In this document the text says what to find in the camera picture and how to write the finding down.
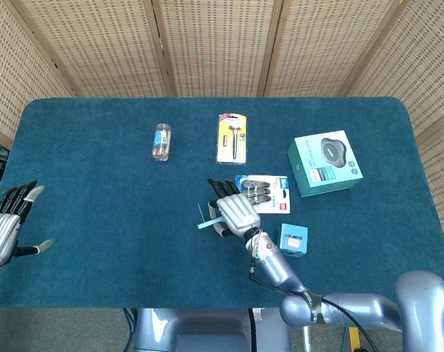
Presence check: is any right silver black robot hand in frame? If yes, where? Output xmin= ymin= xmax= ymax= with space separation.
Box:
xmin=206 ymin=178 xmax=262 ymax=238

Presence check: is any small light blue tool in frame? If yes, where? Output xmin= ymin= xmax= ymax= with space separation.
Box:
xmin=197 ymin=201 xmax=226 ymax=231

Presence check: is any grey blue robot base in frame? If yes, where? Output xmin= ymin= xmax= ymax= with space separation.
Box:
xmin=132 ymin=307 xmax=292 ymax=352

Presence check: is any binder clips blister pack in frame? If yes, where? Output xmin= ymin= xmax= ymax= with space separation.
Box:
xmin=235 ymin=174 xmax=292 ymax=215

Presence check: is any small light blue speaker box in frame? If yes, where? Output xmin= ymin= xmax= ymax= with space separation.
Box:
xmin=276 ymin=223 xmax=309 ymax=258

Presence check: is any yellow razor blister pack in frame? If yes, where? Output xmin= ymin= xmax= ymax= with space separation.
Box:
xmin=216 ymin=113 xmax=249 ymax=164

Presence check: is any teal box with black device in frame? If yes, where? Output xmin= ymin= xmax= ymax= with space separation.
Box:
xmin=287 ymin=130 xmax=365 ymax=198

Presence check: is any clear plastic jar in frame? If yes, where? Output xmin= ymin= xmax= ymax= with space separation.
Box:
xmin=150 ymin=123 xmax=172 ymax=163

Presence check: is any dark blue carpet mat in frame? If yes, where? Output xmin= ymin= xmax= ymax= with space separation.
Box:
xmin=0 ymin=96 xmax=444 ymax=309

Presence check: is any bamboo folding screen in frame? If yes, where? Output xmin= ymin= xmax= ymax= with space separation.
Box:
xmin=0 ymin=0 xmax=444 ymax=257

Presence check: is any yellow floor strip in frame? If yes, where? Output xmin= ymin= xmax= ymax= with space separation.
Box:
xmin=347 ymin=326 xmax=361 ymax=349

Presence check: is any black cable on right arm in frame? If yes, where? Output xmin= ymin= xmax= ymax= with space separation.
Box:
xmin=249 ymin=252 xmax=380 ymax=352

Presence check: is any blue floor cable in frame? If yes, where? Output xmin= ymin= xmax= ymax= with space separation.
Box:
xmin=123 ymin=307 xmax=135 ymax=352

